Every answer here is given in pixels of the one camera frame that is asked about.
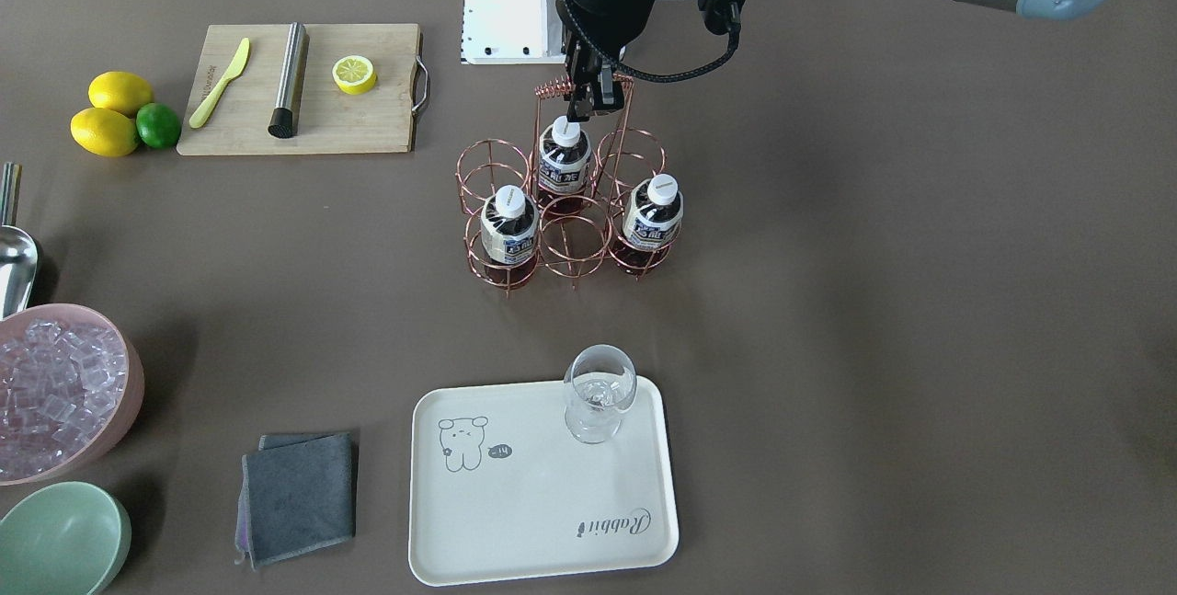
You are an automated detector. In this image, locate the copper wire bottle basket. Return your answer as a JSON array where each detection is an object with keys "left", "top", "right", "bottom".
[{"left": 455, "top": 78, "right": 666, "bottom": 293}]

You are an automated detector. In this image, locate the tea bottle front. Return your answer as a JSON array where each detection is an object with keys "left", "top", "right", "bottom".
[
  {"left": 611, "top": 173, "right": 684, "bottom": 276},
  {"left": 479, "top": 185, "right": 538, "bottom": 290}
]

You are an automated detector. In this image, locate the tea bottle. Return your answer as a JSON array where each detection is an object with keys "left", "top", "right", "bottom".
[
  {"left": 611, "top": 173, "right": 684, "bottom": 276},
  {"left": 479, "top": 185, "right": 538, "bottom": 290},
  {"left": 536, "top": 116, "right": 591, "bottom": 215}
]

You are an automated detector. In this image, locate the tea bottle rear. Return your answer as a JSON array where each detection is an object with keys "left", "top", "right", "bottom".
[{"left": 536, "top": 116, "right": 591, "bottom": 215}]

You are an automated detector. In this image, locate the bamboo cutting board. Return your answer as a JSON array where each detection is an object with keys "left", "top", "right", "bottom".
[{"left": 177, "top": 24, "right": 428, "bottom": 156}]

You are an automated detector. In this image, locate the half lemon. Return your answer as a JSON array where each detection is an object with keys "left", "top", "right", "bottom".
[{"left": 331, "top": 54, "right": 378, "bottom": 96}]

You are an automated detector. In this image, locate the clear wine glass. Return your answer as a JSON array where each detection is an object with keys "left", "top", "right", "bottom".
[{"left": 564, "top": 345, "right": 636, "bottom": 444}]

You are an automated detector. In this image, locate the steel muddler black tip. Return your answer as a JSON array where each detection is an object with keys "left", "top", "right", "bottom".
[{"left": 268, "top": 22, "right": 310, "bottom": 139}]

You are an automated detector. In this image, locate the yellow plastic knife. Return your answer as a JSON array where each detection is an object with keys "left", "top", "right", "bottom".
[{"left": 189, "top": 38, "right": 251, "bottom": 131}]

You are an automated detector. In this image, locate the cream rabbit tray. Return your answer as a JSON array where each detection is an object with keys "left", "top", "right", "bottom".
[{"left": 408, "top": 377, "right": 680, "bottom": 587}]

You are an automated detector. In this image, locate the green lime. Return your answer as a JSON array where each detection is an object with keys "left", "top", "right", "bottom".
[{"left": 134, "top": 102, "right": 182, "bottom": 148}]

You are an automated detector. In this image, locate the whole lemon upper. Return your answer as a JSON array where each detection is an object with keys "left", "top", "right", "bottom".
[{"left": 87, "top": 71, "right": 154, "bottom": 118}]

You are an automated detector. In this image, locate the whole lemon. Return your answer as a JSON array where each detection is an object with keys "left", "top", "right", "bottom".
[
  {"left": 87, "top": 71, "right": 154, "bottom": 118},
  {"left": 69, "top": 108, "right": 141, "bottom": 156}
]

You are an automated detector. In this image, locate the whole lemon lower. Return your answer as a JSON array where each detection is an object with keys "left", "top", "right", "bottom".
[{"left": 69, "top": 108, "right": 141, "bottom": 156}]

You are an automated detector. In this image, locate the grey folded cloth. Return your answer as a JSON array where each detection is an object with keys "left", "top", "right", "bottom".
[{"left": 234, "top": 432, "right": 355, "bottom": 570}]

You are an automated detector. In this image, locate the pink bowl of ice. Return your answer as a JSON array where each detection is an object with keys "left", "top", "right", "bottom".
[{"left": 1, "top": 305, "right": 144, "bottom": 486}]

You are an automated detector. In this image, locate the steel ice scoop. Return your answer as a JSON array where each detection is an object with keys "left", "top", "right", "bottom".
[{"left": 1, "top": 162, "right": 40, "bottom": 319}]

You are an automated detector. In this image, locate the mint green bowl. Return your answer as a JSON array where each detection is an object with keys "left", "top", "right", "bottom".
[{"left": 1, "top": 481, "right": 131, "bottom": 594}]

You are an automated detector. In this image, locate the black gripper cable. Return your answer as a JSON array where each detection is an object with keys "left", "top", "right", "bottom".
[{"left": 556, "top": 0, "right": 742, "bottom": 86}]

